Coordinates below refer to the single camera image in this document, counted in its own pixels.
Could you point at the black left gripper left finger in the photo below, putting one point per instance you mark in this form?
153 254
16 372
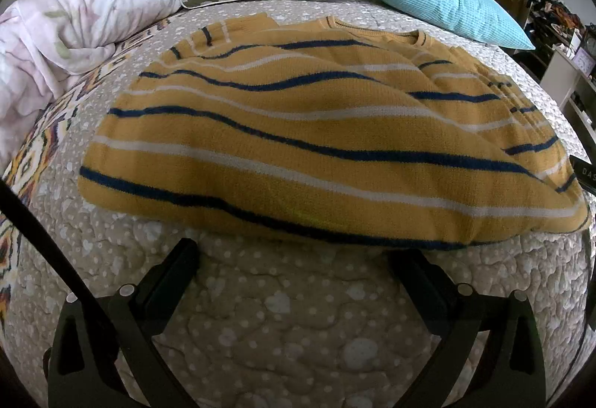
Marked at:
93 332

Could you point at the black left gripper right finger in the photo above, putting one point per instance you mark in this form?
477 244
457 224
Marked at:
510 373

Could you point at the yellow striped knit sweater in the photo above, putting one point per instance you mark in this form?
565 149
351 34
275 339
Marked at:
325 131

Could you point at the white cluttered shelf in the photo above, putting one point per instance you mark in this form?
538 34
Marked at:
564 62

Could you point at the beige dotted quilted bedspread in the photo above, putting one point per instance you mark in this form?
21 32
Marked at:
270 325

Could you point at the turquoise pillow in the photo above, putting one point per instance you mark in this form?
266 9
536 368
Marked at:
483 21

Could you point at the pink floral duvet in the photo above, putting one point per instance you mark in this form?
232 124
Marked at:
46 45

